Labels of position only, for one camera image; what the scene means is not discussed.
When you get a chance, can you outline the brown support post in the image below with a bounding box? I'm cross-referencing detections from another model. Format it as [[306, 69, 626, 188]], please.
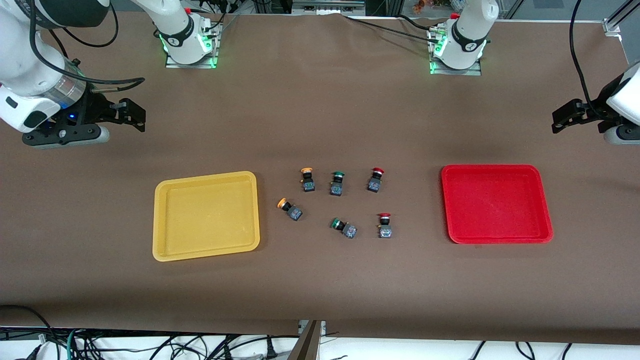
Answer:
[[287, 320, 323, 360]]

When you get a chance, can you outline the yellow plastic tray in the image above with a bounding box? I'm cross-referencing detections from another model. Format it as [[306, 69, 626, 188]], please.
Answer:
[[152, 171, 261, 262]]

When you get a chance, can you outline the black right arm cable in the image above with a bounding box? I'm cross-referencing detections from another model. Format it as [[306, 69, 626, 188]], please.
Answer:
[[29, 0, 146, 87]]

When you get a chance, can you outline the aluminium frame profile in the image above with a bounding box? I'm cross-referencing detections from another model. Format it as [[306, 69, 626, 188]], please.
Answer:
[[602, 0, 640, 36]]

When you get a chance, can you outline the black cable across table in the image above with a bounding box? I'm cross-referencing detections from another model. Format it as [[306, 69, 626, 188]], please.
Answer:
[[344, 14, 442, 44]]

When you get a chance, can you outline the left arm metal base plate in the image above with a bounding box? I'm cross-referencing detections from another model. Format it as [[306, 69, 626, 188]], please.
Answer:
[[428, 27, 482, 76]]

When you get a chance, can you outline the black floor cable loop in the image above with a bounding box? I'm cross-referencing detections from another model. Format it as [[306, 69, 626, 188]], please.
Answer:
[[0, 304, 53, 360]]

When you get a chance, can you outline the red plastic tray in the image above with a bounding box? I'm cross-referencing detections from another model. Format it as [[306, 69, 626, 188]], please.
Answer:
[[440, 164, 554, 245]]

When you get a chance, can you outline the grey metal rail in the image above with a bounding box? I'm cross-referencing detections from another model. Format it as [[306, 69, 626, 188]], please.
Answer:
[[292, 0, 366, 15]]

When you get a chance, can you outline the brown table cover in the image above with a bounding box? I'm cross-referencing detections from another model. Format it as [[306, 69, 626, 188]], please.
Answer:
[[0, 10, 640, 346]]

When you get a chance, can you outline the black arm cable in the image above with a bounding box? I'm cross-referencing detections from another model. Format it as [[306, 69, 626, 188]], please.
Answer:
[[29, 0, 146, 87], [569, 0, 608, 119]]

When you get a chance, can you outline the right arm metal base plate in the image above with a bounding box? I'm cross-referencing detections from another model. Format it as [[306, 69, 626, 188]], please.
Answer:
[[165, 22, 219, 70]]

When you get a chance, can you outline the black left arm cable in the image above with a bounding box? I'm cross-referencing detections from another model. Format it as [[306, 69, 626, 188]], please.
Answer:
[[569, 0, 608, 119]]

